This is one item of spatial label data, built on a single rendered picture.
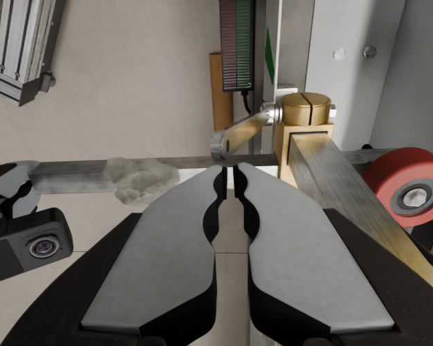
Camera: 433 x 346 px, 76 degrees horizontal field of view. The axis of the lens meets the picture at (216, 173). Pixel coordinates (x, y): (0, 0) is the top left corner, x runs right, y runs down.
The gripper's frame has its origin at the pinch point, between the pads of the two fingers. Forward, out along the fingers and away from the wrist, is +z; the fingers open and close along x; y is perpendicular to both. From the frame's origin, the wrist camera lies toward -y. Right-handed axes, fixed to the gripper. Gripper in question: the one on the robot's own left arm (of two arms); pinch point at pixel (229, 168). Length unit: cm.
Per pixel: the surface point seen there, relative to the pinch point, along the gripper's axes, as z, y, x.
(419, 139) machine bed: 28.0, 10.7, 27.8
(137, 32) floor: 102, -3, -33
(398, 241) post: 0.7, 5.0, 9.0
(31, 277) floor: 108, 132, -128
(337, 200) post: 4.4, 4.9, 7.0
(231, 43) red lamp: 31.8, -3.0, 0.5
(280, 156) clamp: 16.2, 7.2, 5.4
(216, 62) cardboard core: 95, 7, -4
